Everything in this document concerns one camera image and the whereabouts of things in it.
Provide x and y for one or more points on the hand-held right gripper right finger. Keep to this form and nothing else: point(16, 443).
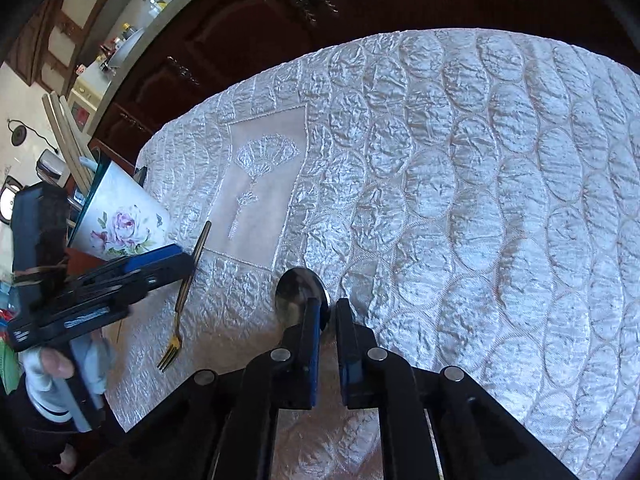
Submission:
point(344, 370)

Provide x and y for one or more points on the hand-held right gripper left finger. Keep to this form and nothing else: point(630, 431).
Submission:
point(312, 355)

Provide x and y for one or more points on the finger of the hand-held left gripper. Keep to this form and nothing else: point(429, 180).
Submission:
point(110, 297)
point(160, 265)

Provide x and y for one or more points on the gold fork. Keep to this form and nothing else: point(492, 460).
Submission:
point(184, 295)

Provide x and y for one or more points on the white floral mug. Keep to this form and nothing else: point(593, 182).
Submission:
point(125, 210)

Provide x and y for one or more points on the metal spoon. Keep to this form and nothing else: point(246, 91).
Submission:
point(295, 290)

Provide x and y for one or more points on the wooden chopstick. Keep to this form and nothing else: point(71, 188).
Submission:
point(67, 132)
point(57, 130)
point(77, 135)

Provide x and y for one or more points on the person's left hand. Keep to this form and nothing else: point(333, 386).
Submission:
point(56, 364)

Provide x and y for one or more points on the metallic pink pot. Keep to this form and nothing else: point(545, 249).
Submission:
point(7, 200)

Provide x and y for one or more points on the silver kitchen appliance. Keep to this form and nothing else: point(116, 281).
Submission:
point(50, 162)

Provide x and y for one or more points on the white ceramic spoon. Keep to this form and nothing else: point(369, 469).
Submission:
point(88, 162)

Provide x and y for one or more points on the black hanging pan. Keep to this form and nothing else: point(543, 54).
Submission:
point(19, 134)

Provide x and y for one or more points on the yellow microwave oven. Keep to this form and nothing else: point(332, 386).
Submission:
point(81, 112)

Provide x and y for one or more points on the white quilted tablecloth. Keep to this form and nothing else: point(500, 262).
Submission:
point(450, 185)

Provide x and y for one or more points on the white bowl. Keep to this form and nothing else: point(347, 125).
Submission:
point(125, 49)

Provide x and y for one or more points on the grey kitchen countertop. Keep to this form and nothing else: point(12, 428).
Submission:
point(150, 42)

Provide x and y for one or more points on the small yellow-capped bottle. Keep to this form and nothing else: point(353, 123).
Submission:
point(128, 29)

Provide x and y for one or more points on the dark wooden base cabinets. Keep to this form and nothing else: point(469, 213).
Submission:
point(240, 25)

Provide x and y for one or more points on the glass jar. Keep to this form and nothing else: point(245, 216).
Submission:
point(151, 6)

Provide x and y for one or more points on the wooden wall cabinets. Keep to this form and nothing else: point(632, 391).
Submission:
point(65, 30)

